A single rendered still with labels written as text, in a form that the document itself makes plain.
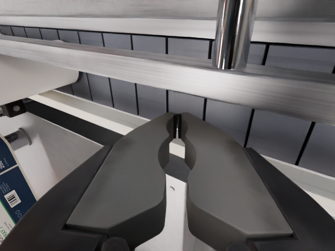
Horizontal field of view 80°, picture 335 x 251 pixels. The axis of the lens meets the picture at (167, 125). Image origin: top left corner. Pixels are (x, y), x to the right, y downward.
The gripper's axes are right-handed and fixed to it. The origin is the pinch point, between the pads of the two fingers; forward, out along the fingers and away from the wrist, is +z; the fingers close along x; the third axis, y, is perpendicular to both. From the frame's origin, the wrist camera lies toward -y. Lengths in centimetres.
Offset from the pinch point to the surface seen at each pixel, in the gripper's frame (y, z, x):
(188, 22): -4.8, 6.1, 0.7
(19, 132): 17.7, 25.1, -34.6
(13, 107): 8.7, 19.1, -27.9
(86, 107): 3.7, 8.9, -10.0
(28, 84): 0.6, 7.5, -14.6
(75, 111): 4.2, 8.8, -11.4
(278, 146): 3.4, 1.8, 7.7
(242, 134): 3.3, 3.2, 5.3
